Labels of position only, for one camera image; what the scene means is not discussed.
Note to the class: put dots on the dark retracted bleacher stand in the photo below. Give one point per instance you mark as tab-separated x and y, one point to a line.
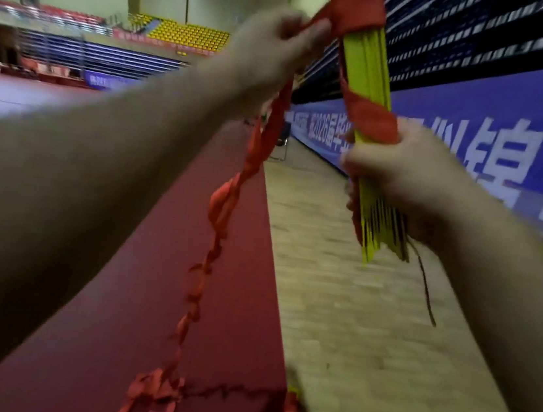
469	40

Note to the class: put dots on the black folding chair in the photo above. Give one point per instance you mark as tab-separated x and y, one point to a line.
283	140

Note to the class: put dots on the rows of bleacher seats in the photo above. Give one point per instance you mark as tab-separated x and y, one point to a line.
112	58

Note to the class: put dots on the person's right hand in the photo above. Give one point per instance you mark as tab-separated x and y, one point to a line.
418	177

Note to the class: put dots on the blue banner with white print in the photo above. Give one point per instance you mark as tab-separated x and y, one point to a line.
109	82

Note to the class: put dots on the yellow stadium seats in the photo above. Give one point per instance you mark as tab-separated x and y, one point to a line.
189	35

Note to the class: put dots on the person's left hand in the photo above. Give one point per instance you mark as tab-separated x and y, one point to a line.
271	50

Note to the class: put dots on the red stadium seats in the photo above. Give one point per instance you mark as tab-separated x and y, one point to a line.
53	12

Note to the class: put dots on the person's left forearm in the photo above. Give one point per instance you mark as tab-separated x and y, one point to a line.
55	201

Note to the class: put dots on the low red barrier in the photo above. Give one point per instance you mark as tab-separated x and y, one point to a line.
31	71

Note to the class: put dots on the person's right forearm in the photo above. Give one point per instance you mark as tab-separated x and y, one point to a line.
511	302

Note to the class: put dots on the long red banner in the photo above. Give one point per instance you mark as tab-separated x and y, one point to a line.
148	41

